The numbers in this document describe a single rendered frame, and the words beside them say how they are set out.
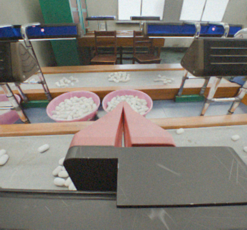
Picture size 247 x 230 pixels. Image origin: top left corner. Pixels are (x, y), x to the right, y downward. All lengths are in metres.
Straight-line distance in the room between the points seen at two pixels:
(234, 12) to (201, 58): 6.19
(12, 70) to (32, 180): 0.34
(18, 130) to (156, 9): 5.14
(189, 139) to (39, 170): 0.56
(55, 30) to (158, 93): 0.70
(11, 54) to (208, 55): 0.39
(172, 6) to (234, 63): 5.19
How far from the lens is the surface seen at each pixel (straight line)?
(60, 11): 3.10
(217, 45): 0.34
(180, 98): 0.90
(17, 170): 0.57
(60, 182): 0.46
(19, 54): 0.33
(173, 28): 0.88
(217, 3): 6.10
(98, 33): 2.73
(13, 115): 0.88
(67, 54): 3.21
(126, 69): 1.12
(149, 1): 5.31
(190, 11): 5.71
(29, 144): 0.63
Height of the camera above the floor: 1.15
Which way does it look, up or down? 37 degrees down
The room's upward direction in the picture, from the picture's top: straight up
